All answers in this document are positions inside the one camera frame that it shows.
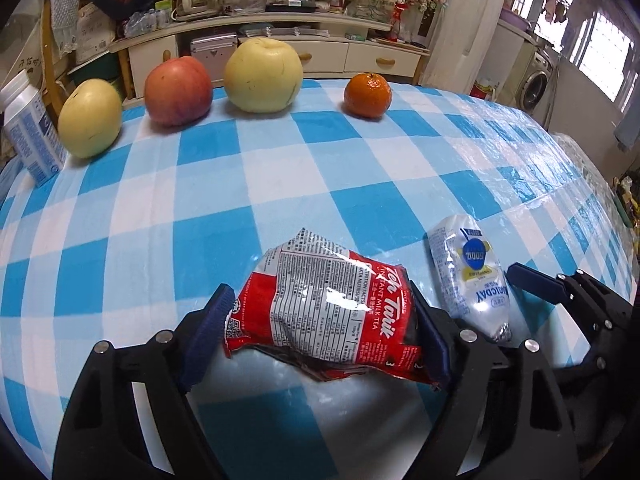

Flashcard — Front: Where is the wooden chair with cover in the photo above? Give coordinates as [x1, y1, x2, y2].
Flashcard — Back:
[40, 0, 79, 116]

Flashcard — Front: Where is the red white milk tea packet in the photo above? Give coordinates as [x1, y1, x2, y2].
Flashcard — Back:
[224, 229, 437, 385]

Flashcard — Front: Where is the large yellow pear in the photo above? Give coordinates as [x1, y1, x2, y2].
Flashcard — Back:
[58, 78, 122, 159]

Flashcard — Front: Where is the red apple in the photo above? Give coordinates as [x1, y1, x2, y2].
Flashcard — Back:
[143, 55, 213, 128]

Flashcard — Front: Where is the washing machine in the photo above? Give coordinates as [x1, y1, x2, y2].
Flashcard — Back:
[514, 49, 554, 115]

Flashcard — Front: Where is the small yellow pear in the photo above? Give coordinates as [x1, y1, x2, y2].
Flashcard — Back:
[224, 37, 304, 114]

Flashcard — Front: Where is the blue white checkered tablecloth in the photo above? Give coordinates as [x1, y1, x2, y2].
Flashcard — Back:
[1, 80, 638, 479]

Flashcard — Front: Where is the white tv cabinet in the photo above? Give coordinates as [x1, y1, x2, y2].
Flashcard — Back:
[108, 12, 430, 101]

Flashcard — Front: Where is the clear white blue plastic wrapper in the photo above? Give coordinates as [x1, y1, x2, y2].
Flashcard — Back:
[427, 214, 511, 342]

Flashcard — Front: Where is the small orange tangerine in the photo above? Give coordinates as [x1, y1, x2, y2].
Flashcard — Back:
[343, 73, 393, 119]

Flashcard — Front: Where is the white blue milk bottle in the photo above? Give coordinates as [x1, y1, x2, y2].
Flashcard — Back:
[1, 70, 66, 186]

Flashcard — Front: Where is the white curtain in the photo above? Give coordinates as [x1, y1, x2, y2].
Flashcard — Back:
[420, 0, 504, 93]

